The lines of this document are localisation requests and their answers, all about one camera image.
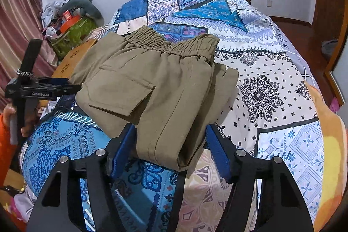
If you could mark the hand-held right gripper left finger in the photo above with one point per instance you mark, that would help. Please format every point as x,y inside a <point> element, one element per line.
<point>122,156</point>

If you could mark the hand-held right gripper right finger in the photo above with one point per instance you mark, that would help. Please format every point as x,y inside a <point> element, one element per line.
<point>217,153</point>

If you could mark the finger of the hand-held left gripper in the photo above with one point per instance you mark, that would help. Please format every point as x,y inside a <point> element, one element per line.
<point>69,90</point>
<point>58,81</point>

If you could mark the khaki pants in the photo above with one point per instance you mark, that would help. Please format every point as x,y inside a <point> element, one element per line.
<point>163,90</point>

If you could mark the person's left hand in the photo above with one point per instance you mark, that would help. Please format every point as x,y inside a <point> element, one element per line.
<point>27,130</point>

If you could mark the yellow wooden stool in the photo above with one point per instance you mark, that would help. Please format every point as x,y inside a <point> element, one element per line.
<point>78,52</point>

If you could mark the green bag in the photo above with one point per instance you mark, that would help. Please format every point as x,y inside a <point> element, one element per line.
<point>76,33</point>

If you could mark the orange box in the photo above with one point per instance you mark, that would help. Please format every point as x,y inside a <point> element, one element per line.
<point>68,21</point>

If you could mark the pink striped curtain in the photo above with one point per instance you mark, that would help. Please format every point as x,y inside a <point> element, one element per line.
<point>19,31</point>

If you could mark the pile of grey clothes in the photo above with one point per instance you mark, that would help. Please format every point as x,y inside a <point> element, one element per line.
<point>51,7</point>

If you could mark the blue patchwork printed blanket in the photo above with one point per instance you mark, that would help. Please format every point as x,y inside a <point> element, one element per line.
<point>272,63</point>

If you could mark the orange yellow blanket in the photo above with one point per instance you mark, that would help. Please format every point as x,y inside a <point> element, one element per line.
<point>331,145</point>

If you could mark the grey bag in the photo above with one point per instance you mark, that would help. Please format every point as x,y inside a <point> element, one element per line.
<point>329,47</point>

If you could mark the white wall socket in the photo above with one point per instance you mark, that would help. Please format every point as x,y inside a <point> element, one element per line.
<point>269,3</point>

